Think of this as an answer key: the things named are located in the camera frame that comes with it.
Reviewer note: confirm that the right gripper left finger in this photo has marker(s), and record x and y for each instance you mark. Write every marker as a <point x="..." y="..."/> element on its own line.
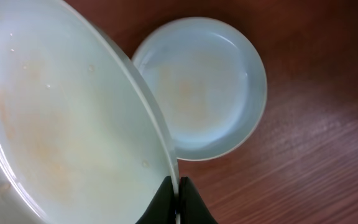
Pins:
<point x="162" y="208"/>

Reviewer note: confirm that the light blue plate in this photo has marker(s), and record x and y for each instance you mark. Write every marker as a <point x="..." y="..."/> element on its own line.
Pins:
<point x="209" y="82"/>
<point x="82" y="139"/>

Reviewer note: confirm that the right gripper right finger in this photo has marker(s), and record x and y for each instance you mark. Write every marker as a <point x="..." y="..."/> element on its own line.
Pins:
<point x="191" y="207"/>

